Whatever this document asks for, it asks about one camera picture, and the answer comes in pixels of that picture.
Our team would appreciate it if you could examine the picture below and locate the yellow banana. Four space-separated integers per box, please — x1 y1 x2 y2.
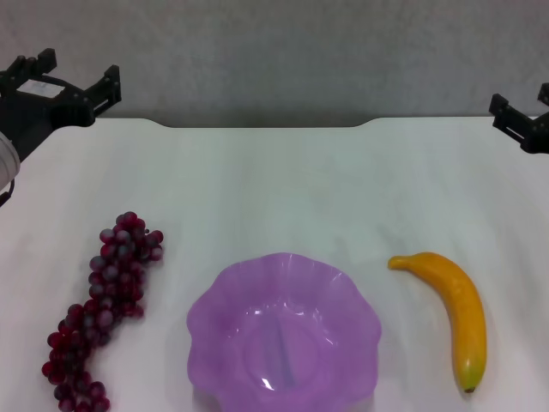
388 251 487 394

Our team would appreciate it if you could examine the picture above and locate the red purple grape bunch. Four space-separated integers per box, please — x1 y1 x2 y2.
41 210 165 412

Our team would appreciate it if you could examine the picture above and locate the purple wavy plastic bowl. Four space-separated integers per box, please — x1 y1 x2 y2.
186 251 383 412

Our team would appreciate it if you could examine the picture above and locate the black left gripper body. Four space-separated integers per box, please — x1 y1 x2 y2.
0 76 94 161

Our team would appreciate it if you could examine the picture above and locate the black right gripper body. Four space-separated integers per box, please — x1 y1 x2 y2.
534 115 549 155

